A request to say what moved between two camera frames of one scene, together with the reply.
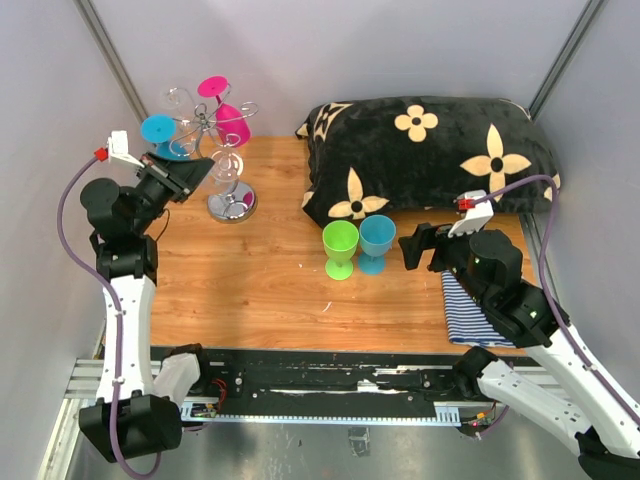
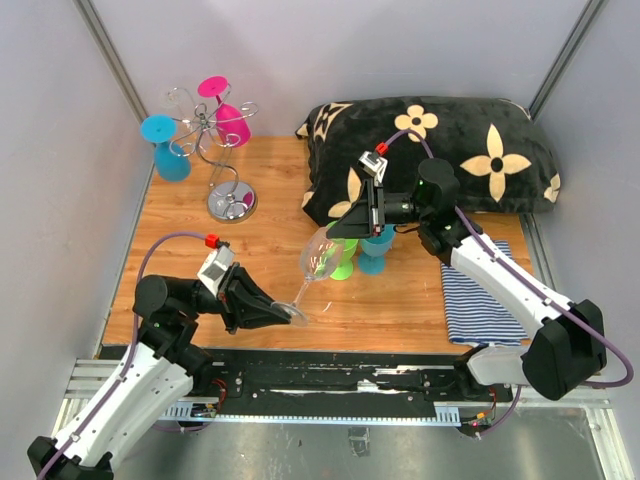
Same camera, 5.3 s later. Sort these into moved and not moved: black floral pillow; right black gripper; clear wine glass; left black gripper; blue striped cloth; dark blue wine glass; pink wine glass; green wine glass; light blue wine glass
Moved: clear wine glass; left black gripper; right black gripper
Not moved: blue striped cloth; green wine glass; pink wine glass; light blue wine glass; black floral pillow; dark blue wine glass
